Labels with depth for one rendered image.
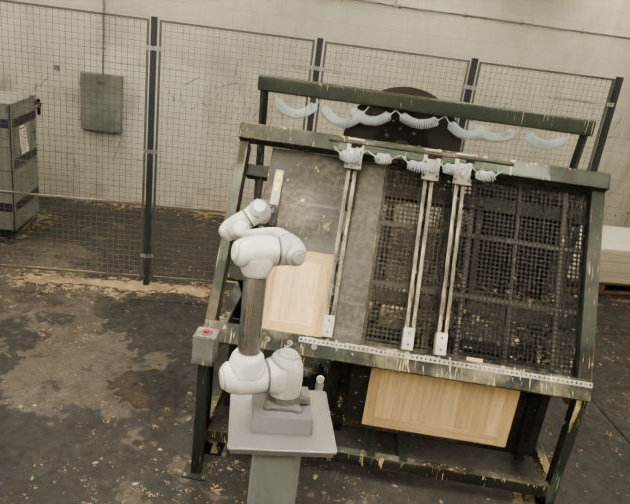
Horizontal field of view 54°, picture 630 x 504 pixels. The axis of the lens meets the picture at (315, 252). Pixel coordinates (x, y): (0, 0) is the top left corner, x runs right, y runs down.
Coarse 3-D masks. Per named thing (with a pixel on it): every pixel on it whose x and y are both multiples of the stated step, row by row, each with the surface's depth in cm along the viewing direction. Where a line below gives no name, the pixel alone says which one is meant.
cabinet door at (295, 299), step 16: (320, 256) 362; (272, 272) 361; (288, 272) 361; (304, 272) 361; (320, 272) 361; (272, 288) 359; (288, 288) 359; (304, 288) 359; (320, 288) 359; (272, 304) 358; (288, 304) 357; (304, 304) 357; (320, 304) 357; (272, 320) 355; (288, 320) 356; (304, 320) 355; (320, 320) 355; (320, 336) 353
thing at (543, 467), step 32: (224, 320) 379; (480, 352) 412; (512, 352) 410; (544, 352) 401; (352, 384) 382; (352, 416) 389; (544, 416) 376; (576, 416) 347; (512, 448) 386; (448, 480) 370; (480, 480) 368; (512, 480) 366; (544, 480) 380
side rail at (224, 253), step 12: (240, 144) 374; (240, 156) 372; (240, 168) 371; (240, 180) 369; (240, 192) 371; (228, 204) 366; (240, 204) 377; (228, 216) 365; (228, 252) 362; (216, 264) 359; (228, 264) 367; (216, 276) 358; (216, 288) 357; (216, 300) 355; (216, 312) 354
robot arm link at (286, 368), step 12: (288, 348) 291; (276, 360) 284; (288, 360) 283; (300, 360) 288; (276, 372) 282; (288, 372) 283; (300, 372) 287; (276, 384) 283; (288, 384) 285; (300, 384) 290; (276, 396) 289; (288, 396) 288
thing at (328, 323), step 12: (348, 144) 366; (360, 156) 365; (348, 168) 365; (360, 168) 363; (348, 180) 366; (348, 192) 368; (348, 204) 363; (348, 216) 361; (336, 240) 359; (336, 252) 357; (336, 264) 356; (336, 276) 358; (336, 288) 353; (336, 300) 352; (324, 324) 349; (324, 336) 348
